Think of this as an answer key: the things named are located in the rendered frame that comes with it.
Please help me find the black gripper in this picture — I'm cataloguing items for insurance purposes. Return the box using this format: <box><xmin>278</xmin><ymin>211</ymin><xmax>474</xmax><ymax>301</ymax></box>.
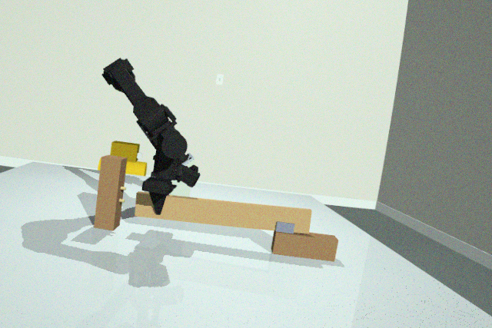
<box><xmin>142</xmin><ymin>151</ymin><xmax>179</xmax><ymax>215</ymax></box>

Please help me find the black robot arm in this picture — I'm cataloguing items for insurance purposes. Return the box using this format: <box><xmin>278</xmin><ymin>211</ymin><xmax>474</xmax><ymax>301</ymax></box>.
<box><xmin>102</xmin><ymin>58</ymin><xmax>200</xmax><ymax>187</ymax></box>

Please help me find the long wooden rail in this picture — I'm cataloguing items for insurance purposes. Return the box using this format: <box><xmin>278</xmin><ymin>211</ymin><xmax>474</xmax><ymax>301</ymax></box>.
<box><xmin>135</xmin><ymin>191</ymin><xmax>312</xmax><ymax>234</ymax></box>

